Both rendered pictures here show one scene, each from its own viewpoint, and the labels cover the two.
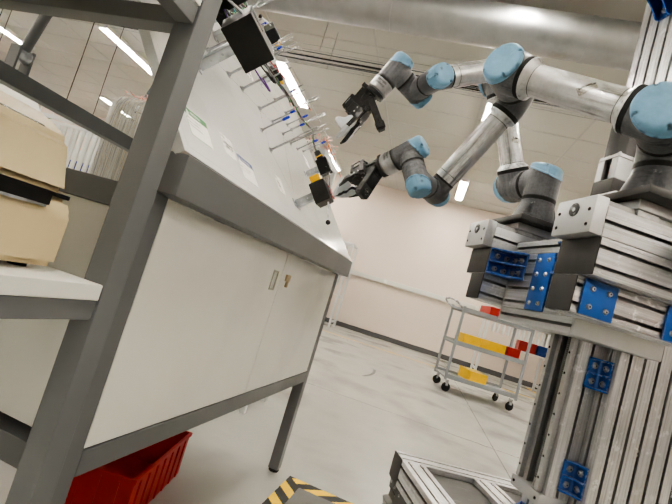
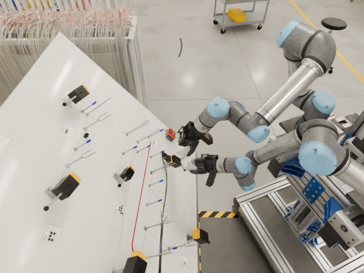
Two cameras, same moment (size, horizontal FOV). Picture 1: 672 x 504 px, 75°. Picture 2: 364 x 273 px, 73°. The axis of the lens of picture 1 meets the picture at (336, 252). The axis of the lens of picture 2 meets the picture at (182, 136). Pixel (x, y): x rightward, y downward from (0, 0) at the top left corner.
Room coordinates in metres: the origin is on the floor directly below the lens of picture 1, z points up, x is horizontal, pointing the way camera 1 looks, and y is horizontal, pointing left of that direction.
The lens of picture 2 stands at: (0.79, 0.29, 2.17)
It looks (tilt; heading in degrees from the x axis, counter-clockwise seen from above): 48 degrees down; 345
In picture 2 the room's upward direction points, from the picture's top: 1 degrees clockwise
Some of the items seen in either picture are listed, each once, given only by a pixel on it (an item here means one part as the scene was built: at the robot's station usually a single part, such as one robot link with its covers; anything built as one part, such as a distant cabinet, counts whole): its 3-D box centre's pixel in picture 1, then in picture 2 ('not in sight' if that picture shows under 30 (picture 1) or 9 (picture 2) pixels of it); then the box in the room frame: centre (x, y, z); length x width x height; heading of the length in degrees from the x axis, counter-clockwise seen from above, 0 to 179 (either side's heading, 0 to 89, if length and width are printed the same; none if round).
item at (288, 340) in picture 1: (297, 321); not in sight; (1.48, 0.05, 0.60); 0.55 x 0.03 x 0.39; 164
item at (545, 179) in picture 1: (541, 182); (319, 106); (1.55, -0.65, 1.33); 0.13 x 0.12 x 0.14; 21
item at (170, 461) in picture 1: (115, 461); not in sight; (1.34, 0.44, 0.07); 0.39 x 0.29 x 0.14; 176
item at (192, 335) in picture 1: (213, 320); not in sight; (0.95, 0.21, 0.60); 0.55 x 0.02 x 0.39; 164
